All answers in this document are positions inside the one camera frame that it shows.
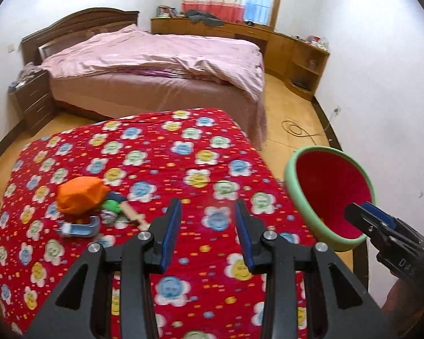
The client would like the orange knitted hat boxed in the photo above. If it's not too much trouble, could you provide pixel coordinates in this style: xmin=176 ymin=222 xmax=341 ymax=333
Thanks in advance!
xmin=56 ymin=176 xmax=110 ymax=215

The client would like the black floor cable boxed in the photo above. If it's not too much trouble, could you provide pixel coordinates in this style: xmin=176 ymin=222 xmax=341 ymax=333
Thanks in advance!
xmin=280 ymin=105 xmax=342 ymax=145

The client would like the dark clothes pile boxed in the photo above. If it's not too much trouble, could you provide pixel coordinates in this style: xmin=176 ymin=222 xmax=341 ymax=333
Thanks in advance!
xmin=184 ymin=9 xmax=225 ymax=28

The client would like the green capped small bottle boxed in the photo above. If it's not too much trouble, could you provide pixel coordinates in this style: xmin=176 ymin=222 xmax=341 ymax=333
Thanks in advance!
xmin=101 ymin=191 xmax=127 ymax=215

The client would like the pink duvet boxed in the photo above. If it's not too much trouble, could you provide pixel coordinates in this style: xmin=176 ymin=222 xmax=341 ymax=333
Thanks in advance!
xmin=40 ymin=24 xmax=264 ymax=101

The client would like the dark wooden nightstand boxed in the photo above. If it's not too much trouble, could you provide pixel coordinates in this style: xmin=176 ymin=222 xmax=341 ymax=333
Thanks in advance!
xmin=10 ymin=71 xmax=57 ymax=136

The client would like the blue plastic shoehorn piece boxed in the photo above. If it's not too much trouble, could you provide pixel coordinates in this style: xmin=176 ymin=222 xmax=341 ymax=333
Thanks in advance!
xmin=58 ymin=216 xmax=101 ymax=238

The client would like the wooden stick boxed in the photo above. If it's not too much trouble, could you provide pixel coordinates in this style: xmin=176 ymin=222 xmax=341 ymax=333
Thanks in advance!
xmin=120 ymin=201 xmax=150 ymax=231

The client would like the long wooden cabinet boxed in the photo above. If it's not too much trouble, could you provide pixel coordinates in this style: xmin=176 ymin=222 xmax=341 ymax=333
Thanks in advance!
xmin=151 ymin=18 xmax=329 ymax=101

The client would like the red floral blanket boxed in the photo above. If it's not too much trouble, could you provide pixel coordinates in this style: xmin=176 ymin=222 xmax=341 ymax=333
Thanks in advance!
xmin=0 ymin=109 xmax=313 ymax=338

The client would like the wooden bed frame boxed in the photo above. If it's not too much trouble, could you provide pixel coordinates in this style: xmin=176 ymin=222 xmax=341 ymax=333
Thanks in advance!
xmin=21 ymin=8 xmax=267 ymax=148

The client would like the green rimmed red bin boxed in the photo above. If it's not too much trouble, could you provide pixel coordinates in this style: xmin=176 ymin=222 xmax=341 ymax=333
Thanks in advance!
xmin=284 ymin=145 xmax=376 ymax=252

